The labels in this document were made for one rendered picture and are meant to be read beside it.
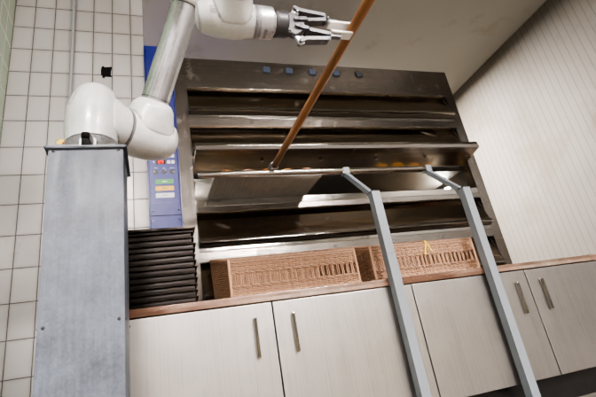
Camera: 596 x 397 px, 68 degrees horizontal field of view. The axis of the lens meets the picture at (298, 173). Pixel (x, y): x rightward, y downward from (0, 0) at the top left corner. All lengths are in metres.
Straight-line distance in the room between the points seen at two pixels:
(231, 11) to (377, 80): 2.05
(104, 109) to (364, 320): 1.21
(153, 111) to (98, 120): 0.21
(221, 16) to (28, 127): 1.58
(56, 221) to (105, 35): 1.73
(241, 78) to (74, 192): 1.64
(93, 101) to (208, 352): 0.91
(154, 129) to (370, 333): 1.10
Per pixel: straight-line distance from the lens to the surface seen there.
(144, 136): 1.60
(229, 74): 2.80
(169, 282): 1.84
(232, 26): 1.23
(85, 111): 1.53
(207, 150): 2.34
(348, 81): 3.05
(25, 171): 2.49
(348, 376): 1.78
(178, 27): 1.72
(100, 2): 3.09
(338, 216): 2.54
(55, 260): 1.33
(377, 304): 1.87
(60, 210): 1.37
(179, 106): 2.63
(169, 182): 2.36
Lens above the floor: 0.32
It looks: 23 degrees up
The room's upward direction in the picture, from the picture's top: 10 degrees counter-clockwise
